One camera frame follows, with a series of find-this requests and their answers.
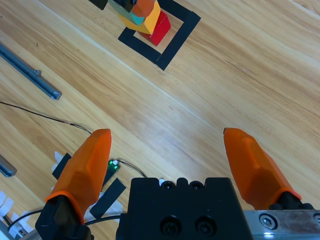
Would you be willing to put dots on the small white tape piece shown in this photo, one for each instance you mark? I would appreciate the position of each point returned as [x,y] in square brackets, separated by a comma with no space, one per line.
[58,157]

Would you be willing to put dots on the black tape square outline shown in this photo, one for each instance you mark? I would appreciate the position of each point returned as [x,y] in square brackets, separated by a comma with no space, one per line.
[178,40]

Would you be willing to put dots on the crumpled white tape piece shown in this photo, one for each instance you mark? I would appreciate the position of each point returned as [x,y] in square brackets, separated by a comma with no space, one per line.
[113,207]

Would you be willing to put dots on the grey metal base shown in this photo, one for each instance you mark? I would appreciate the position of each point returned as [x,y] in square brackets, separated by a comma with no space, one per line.
[5,233]

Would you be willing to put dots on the small green LED board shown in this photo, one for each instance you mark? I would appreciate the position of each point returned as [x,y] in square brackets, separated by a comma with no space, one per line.
[112,168]

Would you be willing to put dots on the short black tape strip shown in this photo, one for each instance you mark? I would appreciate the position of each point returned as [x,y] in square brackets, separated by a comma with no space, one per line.
[61,166]

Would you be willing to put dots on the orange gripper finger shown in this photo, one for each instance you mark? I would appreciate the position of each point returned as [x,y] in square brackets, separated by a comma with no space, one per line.
[255,170]
[82,175]

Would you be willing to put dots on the long black tape strip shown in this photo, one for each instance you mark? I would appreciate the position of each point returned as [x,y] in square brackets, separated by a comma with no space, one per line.
[107,198]

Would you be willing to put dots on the yellow wooden block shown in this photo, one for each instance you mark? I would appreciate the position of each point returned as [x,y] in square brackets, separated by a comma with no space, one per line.
[152,20]

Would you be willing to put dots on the green wooden block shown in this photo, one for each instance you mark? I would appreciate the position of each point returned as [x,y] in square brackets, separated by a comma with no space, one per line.
[136,19]

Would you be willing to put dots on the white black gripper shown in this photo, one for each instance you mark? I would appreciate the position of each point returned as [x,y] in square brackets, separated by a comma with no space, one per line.
[128,5]

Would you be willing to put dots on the long grey aluminium rail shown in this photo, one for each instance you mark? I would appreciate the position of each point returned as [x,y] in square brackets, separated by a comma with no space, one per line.
[30,73]

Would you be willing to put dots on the white tape strip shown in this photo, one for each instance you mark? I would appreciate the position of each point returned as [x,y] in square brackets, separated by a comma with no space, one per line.
[6,205]
[21,220]

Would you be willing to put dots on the short grey aluminium rail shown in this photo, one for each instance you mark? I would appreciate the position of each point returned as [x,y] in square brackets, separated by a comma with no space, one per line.
[7,170]

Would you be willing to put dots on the red wooden block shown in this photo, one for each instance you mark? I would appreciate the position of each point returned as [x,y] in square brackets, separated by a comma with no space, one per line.
[160,30]

